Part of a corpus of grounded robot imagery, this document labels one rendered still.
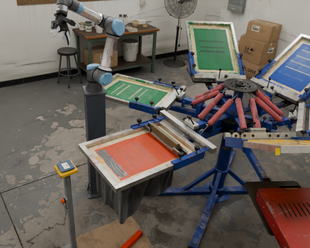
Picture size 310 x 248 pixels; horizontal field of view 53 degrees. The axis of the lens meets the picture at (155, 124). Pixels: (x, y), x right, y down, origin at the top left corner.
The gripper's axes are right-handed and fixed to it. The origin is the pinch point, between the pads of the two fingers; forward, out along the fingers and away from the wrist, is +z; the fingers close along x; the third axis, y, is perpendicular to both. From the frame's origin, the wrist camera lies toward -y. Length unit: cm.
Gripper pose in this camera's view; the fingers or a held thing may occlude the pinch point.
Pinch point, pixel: (61, 41)
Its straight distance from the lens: 222.5
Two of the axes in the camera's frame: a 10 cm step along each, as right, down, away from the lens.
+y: -9.1, 0.0, 4.1
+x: -4.1, -1.2, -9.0
